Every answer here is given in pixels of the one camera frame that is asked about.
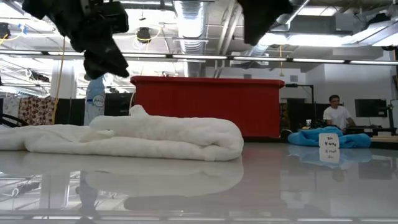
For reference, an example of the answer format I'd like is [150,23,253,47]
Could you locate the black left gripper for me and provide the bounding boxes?
[60,15,130,80]

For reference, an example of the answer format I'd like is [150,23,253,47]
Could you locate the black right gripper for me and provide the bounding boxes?
[238,0,295,46]

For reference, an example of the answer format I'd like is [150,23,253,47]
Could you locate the white lace garment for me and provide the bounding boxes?
[0,105,245,162]

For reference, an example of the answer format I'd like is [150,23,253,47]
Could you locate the red plastic laundry basket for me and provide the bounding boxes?
[130,75,285,139]

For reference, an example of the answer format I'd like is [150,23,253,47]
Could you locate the blue garment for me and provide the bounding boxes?
[287,126,372,149]

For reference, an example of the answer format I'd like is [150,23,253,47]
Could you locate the white garment label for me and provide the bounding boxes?
[318,133,340,149]

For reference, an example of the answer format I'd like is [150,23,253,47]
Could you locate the spray bottle with blue cap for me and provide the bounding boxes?
[83,74,106,126]

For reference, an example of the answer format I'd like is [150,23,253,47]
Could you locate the black partition panel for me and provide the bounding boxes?
[54,98,85,126]

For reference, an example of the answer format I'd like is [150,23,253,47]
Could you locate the ceiling light strip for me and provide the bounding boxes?
[0,49,229,60]
[233,56,398,66]

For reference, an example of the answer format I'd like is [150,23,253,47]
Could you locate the brown patterned fabric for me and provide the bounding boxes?
[2,95,57,126]

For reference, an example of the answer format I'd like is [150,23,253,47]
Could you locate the black lamp stand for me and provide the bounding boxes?
[284,83,315,130]

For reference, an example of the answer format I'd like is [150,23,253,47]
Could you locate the person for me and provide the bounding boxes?
[322,95,357,132]

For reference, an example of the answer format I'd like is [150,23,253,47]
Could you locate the black distant desk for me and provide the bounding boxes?
[345,124,398,137]

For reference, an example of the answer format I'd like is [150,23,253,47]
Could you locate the yellow cable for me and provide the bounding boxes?
[52,37,66,125]

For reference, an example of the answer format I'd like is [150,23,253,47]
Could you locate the silver ceiling air duct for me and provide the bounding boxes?
[173,0,208,56]

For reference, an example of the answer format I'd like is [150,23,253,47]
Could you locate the black wall screen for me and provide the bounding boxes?
[354,98,387,118]

